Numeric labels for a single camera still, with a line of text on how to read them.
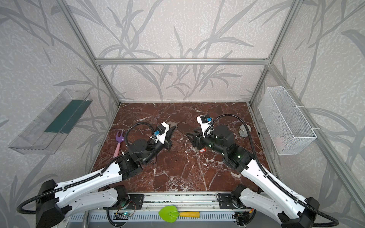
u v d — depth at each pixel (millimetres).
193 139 590
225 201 737
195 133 578
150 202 753
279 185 414
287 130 610
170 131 559
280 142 730
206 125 566
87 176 462
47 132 642
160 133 533
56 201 397
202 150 935
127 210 722
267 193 444
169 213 690
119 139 969
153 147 576
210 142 565
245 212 722
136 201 736
